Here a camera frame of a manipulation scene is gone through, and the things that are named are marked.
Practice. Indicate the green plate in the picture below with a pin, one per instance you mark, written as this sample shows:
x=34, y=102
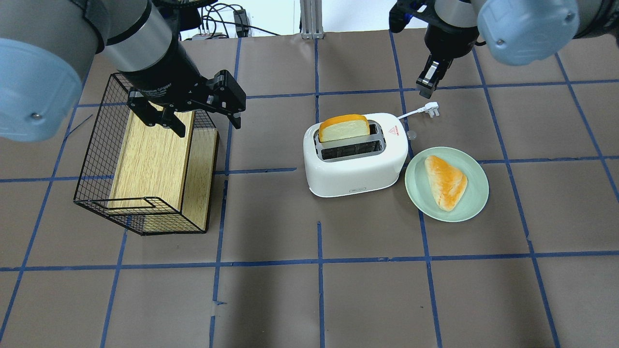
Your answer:
x=474, y=198

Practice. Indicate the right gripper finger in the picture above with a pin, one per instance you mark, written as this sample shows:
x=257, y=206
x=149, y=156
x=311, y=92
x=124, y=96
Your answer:
x=446, y=65
x=432, y=74

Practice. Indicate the white toaster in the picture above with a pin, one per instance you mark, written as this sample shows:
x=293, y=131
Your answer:
x=358, y=164

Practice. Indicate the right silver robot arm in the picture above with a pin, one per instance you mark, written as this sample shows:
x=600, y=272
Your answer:
x=517, y=32

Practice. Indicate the wooden board in basket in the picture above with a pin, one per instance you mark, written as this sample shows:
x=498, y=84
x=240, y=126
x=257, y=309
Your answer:
x=162, y=182

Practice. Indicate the aluminium frame post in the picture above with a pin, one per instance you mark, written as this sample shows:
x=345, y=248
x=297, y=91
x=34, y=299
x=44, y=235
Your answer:
x=311, y=19

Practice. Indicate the black power adapter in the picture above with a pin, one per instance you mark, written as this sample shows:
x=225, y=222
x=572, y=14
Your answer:
x=241, y=21

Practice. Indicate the bread slice in toaster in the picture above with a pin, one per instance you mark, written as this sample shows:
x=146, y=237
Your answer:
x=343, y=127

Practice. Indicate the black wire basket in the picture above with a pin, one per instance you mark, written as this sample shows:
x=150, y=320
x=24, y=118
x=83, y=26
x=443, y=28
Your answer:
x=100, y=162

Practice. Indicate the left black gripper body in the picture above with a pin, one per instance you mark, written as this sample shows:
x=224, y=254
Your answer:
x=167, y=72

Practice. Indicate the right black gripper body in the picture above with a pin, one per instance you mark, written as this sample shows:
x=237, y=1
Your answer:
x=450, y=39

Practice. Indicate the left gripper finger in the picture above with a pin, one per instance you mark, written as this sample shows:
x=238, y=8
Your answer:
x=225, y=96
x=150, y=116

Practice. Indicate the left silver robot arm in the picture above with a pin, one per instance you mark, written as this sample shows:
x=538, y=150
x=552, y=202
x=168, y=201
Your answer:
x=47, y=48

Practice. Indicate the triangular bread on plate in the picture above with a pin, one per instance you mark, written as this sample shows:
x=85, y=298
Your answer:
x=447, y=183

